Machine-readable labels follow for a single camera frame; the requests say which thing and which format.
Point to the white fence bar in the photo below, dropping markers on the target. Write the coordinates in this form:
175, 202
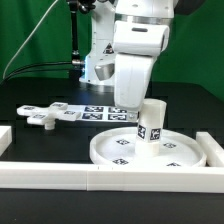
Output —
25, 175
213, 151
5, 138

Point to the white marker tag sheet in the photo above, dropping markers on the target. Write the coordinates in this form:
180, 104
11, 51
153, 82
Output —
100, 113

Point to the white right fence bar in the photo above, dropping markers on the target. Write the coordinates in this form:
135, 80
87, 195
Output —
213, 151

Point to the white round table top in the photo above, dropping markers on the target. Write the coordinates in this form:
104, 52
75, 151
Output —
116, 147

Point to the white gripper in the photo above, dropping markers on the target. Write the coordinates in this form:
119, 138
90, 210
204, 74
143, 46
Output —
131, 79

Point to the white front fence bar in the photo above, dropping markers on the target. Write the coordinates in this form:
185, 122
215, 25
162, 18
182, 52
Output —
25, 175

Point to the white cross table base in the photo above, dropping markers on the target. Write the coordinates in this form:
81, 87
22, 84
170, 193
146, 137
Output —
46, 116

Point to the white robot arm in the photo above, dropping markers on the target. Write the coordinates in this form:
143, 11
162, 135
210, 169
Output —
127, 38

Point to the white left fence bar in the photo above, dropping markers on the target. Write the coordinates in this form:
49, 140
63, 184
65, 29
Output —
5, 138

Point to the black camera stand pole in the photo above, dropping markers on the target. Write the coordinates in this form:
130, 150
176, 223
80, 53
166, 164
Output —
83, 6

